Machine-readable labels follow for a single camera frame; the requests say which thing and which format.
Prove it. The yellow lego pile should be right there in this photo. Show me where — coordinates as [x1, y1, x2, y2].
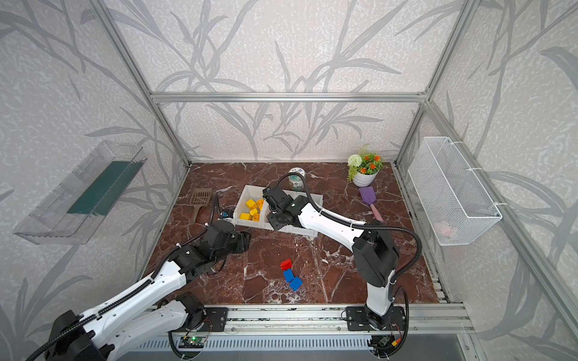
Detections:
[245, 199, 257, 210]

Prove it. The large yellow lego brick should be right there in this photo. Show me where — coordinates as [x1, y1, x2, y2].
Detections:
[239, 213, 253, 221]

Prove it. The red lego pile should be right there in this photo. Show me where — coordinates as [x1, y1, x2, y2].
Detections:
[280, 259, 293, 271]

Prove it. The blue lego pile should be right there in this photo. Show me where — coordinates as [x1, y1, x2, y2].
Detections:
[283, 269, 295, 283]

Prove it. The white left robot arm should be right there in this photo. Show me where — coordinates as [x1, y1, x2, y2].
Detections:
[28, 219, 251, 360]

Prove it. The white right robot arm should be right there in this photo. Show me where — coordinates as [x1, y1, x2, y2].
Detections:
[263, 172, 423, 323]

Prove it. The small labelled tin can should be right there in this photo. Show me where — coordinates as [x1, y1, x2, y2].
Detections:
[288, 167, 306, 191]

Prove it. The white three-compartment bin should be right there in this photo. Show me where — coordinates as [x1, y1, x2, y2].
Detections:
[230, 185, 318, 239]

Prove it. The brown slotted scoop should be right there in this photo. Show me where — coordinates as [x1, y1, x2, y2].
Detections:
[191, 188, 212, 224]

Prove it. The blue lego bottom right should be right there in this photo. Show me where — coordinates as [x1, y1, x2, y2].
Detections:
[290, 277, 303, 292]

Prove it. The purple and pink scoop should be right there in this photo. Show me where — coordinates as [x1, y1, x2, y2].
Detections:
[359, 187, 384, 223]

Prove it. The white pot with flowers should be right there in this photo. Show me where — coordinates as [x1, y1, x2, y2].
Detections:
[347, 144, 383, 188]

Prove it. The green mat in tray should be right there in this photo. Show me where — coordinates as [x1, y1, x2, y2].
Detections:
[67, 159, 145, 216]

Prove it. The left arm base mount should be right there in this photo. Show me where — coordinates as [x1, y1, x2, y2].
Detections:
[179, 307, 229, 332]

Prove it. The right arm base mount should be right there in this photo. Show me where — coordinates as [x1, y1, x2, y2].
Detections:
[343, 305, 408, 331]

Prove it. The clear plastic wall tray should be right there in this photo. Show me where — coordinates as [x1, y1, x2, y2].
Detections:
[14, 141, 148, 245]

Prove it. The white wire mesh basket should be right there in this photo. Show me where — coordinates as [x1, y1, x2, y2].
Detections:
[408, 137, 502, 246]

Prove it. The aluminium front rail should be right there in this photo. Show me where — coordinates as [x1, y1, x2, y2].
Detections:
[200, 303, 475, 336]

